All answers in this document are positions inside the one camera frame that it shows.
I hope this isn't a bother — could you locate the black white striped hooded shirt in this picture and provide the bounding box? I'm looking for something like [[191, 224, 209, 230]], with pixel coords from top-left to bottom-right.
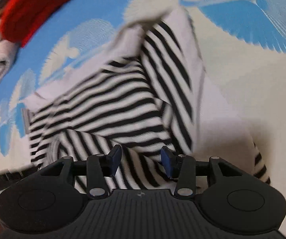
[[26, 7, 270, 190]]

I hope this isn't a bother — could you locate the blue white patterned bedsheet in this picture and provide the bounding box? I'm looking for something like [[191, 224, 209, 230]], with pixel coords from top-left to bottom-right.
[[0, 0, 286, 235]]

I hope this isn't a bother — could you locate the red folded blanket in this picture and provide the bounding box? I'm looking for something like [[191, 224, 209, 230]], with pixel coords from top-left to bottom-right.
[[0, 0, 69, 47]]

